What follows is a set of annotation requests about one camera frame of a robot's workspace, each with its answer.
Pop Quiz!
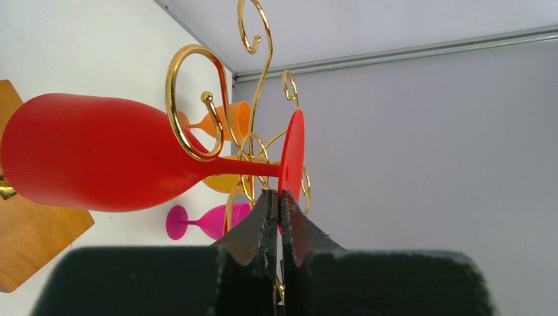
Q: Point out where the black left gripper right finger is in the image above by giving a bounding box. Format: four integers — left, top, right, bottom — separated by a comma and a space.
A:
279, 191, 495, 315

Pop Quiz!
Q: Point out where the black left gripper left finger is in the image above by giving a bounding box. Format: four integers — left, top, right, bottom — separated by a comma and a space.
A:
32, 190, 278, 315

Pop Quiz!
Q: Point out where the magenta wine glass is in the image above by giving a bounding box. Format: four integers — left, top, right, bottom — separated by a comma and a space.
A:
165, 204, 226, 240

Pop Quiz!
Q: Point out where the yellow wine glass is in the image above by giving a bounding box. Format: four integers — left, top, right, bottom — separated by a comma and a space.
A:
202, 155, 253, 194

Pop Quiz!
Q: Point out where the orange wine glass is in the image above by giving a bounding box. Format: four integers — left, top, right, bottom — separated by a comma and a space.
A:
178, 101, 251, 141

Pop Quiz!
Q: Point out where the red wine glass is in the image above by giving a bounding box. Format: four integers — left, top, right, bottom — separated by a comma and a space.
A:
1, 93, 305, 213

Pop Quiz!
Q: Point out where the wooden rack base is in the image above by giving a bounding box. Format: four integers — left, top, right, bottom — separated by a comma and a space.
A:
0, 79, 96, 294

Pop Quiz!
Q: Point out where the gold wire rack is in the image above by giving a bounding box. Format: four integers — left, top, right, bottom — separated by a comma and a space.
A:
0, 0, 313, 306

